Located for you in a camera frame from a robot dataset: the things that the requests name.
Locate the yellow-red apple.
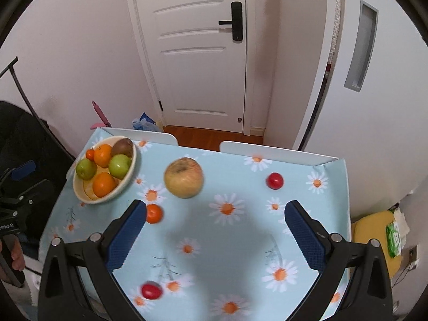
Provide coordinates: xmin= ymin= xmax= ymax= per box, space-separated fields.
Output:
xmin=164 ymin=157 xmax=204 ymax=199

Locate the yellow cartoon print plate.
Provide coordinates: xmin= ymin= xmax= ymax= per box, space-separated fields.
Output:
xmin=73 ymin=136 xmax=137 ymax=204

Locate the dark jacket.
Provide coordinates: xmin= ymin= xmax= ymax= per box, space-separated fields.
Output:
xmin=0 ymin=101 xmax=76 ymax=241

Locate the person's left hand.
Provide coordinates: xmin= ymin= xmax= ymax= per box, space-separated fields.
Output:
xmin=10 ymin=237 xmax=26 ymax=272

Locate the small red fruit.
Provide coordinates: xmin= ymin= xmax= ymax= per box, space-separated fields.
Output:
xmin=141 ymin=281 xmax=163 ymax=300
xmin=266 ymin=172 xmax=285 ymax=190

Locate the blue plastic bag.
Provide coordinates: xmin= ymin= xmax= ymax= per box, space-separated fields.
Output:
xmin=132 ymin=113 xmax=162 ymax=132

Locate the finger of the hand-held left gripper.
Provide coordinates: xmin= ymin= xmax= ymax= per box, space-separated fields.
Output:
xmin=15 ymin=179 xmax=56 ymax=208
xmin=0 ymin=160 xmax=37 ymax=189

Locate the black metal clothes rack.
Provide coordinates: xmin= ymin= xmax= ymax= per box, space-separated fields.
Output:
xmin=0 ymin=57 xmax=51 ymax=131

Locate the grey recessed wardrobe handle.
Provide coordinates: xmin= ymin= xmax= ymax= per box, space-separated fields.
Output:
xmin=344 ymin=0 xmax=379 ymax=91

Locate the medium orange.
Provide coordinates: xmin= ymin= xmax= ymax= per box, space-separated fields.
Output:
xmin=94 ymin=144 xmax=113 ymax=168

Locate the yellow stool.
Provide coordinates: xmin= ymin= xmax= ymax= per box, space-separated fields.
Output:
xmin=351 ymin=210 xmax=403 ymax=276

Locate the large orange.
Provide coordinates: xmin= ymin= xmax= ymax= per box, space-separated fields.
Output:
xmin=93 ymin=172 xmax=118 ymax=198

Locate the brown kiwi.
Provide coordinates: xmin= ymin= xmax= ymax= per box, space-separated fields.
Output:
xmin=110 ymin=138 xmax=134 ymax=157

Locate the wall socket with cable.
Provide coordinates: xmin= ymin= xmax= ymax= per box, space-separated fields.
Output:
xmin=391 ymin=245 xmax=419 ymax=288

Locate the small green apple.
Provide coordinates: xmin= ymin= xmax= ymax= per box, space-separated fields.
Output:
xmin=108 ymin=154 xmax=132 ymax=179
xmin=76 ymin=158 xmax=97 ymax=180

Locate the white wardrobe door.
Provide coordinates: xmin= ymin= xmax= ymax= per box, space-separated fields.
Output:
xmin=299 ymin=0 xmax=428 ymax=216

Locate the black door handle lock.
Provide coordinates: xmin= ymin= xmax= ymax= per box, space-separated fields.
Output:
xmin=219 ymin=2 xmax=243 ymax=42

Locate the white chair back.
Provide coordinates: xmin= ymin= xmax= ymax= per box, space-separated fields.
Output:
xmin=220 ymin=141 xmax=339 ymax=167
xmin=100 ymin=127 xmax=178 ymax=147

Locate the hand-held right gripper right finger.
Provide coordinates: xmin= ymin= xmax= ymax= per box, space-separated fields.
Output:
xmin=284 ymin=200 xmax=393 ymax=321

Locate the green and white packet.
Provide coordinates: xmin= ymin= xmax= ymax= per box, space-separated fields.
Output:
xmin=385 ymin=220 xmax=406 ymax=259

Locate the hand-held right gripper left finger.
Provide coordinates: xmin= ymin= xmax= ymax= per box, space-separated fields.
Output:
xmin=38 ymin=199 xmax=148 ymax=321

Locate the white panel door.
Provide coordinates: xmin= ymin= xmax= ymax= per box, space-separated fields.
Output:
xmin=129 ymin=0 xmax=247 ymax=133

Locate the blue daisy print tablecloth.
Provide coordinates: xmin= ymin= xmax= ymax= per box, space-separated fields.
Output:
xmin=38 ymin=128 xmax=351 ymax=321

